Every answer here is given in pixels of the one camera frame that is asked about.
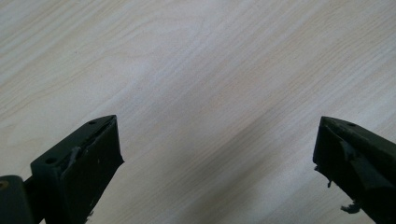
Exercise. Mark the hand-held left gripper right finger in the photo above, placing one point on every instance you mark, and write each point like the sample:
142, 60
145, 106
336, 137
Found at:
361, 165

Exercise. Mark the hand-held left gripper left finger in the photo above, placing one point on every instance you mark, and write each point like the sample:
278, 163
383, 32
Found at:
77, 174

